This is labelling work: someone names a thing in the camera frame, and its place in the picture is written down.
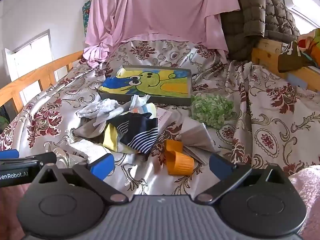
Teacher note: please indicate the grey paper stack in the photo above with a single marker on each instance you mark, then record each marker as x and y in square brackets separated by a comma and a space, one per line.
[197, 140]

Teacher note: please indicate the bag of green pellets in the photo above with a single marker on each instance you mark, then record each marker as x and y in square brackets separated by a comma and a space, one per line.
[212, 110]

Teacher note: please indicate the olive quilted jacket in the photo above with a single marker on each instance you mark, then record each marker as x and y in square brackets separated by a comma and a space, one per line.
[255, 17]

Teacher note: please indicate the white patterned cloth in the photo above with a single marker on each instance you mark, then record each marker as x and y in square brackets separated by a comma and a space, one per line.
[100, 107]

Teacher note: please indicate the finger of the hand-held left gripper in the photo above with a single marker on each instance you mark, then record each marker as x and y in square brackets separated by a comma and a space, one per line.
[45, 158]
[8, 153]

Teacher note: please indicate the white door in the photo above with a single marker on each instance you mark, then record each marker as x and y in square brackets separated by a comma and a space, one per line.
[30, 52]

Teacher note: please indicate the orange ribbed cup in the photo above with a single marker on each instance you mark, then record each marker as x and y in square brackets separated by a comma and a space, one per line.
[180, 165]

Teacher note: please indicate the pastel striped sock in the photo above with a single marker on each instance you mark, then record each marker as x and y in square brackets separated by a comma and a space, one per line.
[146, 108]

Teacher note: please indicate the colourful wall poster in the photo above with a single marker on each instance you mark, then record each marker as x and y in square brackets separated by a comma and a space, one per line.
[86, 15]

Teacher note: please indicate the navy striped sock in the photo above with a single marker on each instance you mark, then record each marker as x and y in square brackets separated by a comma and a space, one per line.
[140, 132]

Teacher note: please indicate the pink fuzzy blanket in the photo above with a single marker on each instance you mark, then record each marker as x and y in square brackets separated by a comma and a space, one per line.
[307, 187]

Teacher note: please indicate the grey cloth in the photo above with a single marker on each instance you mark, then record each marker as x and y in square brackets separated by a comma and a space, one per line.
[85, 130]

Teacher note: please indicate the white air conditioner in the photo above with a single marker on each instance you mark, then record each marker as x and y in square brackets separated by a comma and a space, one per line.
[302, 2]

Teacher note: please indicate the floral bedspread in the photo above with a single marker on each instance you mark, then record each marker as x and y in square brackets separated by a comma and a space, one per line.
[262, 120]

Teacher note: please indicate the yellow sock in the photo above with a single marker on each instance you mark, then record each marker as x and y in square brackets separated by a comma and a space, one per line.
[111, 137]

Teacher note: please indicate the wooden bed rail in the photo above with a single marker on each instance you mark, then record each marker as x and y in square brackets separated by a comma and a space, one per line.
[37, 76]

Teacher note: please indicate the pink bed sheet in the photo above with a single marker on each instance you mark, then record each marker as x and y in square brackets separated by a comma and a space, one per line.
[162, 10]

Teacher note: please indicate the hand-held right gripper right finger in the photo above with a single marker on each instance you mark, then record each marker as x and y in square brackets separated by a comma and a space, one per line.
[220, 166]

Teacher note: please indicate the cartoon frog towel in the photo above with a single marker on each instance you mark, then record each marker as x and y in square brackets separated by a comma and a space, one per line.
[150, 80]

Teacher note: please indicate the white whale towel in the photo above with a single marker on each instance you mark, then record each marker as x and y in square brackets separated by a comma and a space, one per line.
[85, 148]

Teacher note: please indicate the grey rectangular tray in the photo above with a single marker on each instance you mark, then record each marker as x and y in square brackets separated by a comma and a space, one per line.
[170, 101]

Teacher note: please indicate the light blue pad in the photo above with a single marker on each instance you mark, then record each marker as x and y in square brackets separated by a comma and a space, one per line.
[297, 80]

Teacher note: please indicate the wooden bed board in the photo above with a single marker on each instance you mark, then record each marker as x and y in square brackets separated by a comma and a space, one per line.
[265, 52]

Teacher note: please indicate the colourful cartoon pillow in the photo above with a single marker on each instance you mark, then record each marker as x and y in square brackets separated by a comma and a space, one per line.
[312, 45]

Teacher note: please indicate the brown printed cloth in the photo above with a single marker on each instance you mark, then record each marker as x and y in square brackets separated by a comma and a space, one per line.
[290, 57]

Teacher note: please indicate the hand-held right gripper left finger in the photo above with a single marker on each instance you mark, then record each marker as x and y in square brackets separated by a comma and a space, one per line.
[101, 166]

